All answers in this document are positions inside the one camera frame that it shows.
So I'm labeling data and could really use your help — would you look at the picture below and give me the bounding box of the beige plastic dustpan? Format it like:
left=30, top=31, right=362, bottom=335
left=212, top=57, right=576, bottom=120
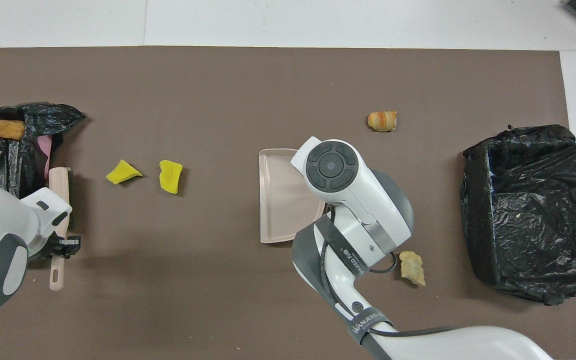
left=258, top=148, right=326, bottom=244

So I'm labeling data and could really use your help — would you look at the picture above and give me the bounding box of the brown table mat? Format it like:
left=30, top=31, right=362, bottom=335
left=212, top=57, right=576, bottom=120
left=0, top=46, right=576, bottom=360

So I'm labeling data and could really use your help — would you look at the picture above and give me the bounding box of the beige hand brush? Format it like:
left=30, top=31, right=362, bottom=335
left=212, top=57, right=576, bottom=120
left=48, top=167, right=75, bottom=292

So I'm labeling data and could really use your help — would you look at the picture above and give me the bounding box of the open black bag lined bin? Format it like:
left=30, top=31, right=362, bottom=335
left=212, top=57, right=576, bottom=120
left=460, top=124, right=576, bottom=306

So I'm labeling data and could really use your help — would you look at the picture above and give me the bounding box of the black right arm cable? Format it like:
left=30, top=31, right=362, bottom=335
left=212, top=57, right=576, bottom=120
left=318, top=202, right=461, bottom=338

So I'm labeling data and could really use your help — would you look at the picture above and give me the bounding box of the rectangular yellow sponge piece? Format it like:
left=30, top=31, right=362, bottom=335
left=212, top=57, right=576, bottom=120
left=159, top=160, right=184, bottom=195

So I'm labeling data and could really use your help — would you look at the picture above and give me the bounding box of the golden brown bread chunk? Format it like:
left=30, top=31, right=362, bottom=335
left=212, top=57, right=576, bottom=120
left=0, top=119, right=26, bottom=141

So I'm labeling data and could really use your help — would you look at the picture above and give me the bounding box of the triangular yellow sponge piece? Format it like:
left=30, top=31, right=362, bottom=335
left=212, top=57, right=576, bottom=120
left=106, top=159, right=144, bottom=186

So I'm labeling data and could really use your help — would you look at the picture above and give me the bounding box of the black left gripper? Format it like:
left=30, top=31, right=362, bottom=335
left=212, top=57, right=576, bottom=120
left=28, top=234, right=82, bottom=262

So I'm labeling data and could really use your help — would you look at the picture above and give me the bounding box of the pale toast piece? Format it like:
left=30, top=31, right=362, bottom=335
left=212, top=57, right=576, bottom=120
left=399, top=251, right=426, bottom=287

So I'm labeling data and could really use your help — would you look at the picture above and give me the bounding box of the orange striped croissant piece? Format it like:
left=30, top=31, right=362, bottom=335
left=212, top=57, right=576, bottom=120
left=367, top=110, right=398, bottom=133

